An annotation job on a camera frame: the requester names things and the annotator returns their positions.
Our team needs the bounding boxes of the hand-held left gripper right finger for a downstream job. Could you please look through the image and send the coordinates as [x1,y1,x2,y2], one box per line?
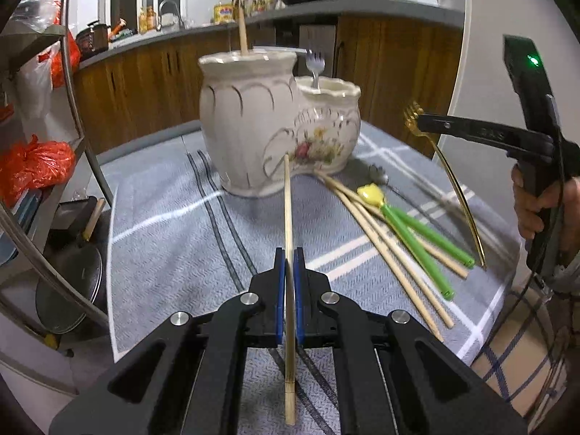
[292,247,529,435]

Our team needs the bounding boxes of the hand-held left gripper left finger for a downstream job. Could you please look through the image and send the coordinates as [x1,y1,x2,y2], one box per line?
[50,247,291,435]

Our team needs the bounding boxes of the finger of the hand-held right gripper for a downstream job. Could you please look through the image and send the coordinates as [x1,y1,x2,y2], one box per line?
[417,115,556,156]

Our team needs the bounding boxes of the gold fork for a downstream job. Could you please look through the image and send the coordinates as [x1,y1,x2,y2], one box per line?
[403,102,487,269]

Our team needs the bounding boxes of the wooden chopstick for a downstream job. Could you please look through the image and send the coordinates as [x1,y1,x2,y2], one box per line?
[282,154,298,426]
[334,185,455,328]
[233,0,251,55]
[322,176,445,342]
[362,202,469,279]

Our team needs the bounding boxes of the small silver spoon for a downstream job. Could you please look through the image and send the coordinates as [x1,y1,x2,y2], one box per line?
[368,163,392,186]

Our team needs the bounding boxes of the green utensil with yellow head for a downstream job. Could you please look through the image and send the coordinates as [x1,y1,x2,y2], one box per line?
[357,183,455,301]
[394,208,476,268]

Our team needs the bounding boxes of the white floral ceramic utensil holder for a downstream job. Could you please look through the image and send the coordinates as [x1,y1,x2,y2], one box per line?
[198,46,362,197]

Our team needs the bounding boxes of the person's right hand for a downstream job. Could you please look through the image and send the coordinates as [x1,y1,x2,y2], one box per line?
[512,165,580,261]

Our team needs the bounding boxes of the grey plaid table cloth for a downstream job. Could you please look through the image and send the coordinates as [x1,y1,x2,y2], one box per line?
[97,120,526,435]

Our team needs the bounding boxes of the grey kitchen countertop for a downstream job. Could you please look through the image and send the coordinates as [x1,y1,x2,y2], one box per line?
[77,0,465,73]

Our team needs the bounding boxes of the silver fork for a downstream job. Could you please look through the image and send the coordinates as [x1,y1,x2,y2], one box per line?
[306,49,325,90]

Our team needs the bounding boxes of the cardboard box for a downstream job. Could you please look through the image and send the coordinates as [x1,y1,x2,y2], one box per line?
[471,281,572,418]

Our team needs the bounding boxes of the wooden kitchen cabinets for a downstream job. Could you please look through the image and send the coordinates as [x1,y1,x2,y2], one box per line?
[72,13,463,160]

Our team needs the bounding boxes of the crumpled red plastic bag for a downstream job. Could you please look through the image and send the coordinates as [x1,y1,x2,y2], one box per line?
[0,135,76,209]

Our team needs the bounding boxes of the amber seasoning bottles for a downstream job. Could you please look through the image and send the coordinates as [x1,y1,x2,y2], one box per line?
[138,6,157,34]

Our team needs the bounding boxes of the metal kitchen faucet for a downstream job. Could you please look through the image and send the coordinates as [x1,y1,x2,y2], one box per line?
[158,0,183,29]

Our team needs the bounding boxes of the orange kitchen tool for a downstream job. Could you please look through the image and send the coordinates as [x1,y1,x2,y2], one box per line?
[110,18,137,40]

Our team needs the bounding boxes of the hanging red plastic bag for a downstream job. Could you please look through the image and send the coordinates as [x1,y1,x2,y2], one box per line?
[49,2,82,90]

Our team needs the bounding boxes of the white plastic bag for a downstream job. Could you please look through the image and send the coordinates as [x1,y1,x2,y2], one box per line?
[13,41,61,133]

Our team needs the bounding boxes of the metal storage rack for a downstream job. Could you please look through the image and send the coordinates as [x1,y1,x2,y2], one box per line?
[0,0,119,343]

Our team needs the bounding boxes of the clear plastic bag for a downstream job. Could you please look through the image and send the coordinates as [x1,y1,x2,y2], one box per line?
[9,0,61,33]

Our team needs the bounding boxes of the black cable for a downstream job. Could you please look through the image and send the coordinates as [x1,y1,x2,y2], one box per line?
[487,269,568,418]

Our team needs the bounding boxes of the black pan with wooden handle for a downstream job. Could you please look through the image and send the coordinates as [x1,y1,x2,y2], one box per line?
[58,198,109,315]

